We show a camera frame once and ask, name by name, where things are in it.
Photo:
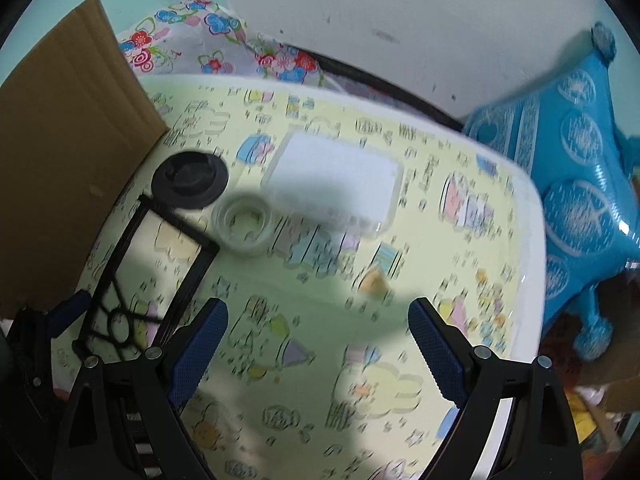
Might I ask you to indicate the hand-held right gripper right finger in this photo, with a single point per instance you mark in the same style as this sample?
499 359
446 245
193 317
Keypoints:
440 355

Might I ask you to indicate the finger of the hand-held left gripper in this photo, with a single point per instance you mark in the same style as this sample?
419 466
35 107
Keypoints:
70 312
36 360

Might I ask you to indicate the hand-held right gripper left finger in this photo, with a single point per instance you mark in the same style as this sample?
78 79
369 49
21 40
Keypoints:
200 350

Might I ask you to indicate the black rectangular frame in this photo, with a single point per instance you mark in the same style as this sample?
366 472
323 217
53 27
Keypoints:
185 230

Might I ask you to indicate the small clear round jar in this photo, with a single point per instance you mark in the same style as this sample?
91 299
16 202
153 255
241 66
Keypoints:
242 225

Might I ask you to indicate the black round cap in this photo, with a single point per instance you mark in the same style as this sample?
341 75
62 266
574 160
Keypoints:
190 180

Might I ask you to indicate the brown cardboard box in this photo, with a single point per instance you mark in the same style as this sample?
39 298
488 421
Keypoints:
75 135

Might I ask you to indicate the clear case with white insert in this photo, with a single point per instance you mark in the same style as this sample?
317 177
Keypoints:
335 175

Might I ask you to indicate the yellow cartoon printed table mat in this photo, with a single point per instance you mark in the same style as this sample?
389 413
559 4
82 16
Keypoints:
325 270

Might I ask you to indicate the yellow cartoon-print table cover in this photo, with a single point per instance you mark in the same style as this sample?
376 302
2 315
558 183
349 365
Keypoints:
530 240

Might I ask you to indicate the yellow plastic bag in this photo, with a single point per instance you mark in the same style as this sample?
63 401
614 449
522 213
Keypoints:
582 415

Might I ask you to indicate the large open cardboard carton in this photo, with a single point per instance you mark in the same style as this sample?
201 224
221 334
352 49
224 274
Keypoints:
615 310

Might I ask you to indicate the blue crown foil balloon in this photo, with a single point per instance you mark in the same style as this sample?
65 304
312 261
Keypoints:
575 200

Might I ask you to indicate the floral printed cloth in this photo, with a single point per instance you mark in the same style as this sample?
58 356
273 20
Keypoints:
215 65

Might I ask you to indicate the black metal rail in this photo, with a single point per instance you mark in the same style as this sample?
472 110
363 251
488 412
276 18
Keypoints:
380 85

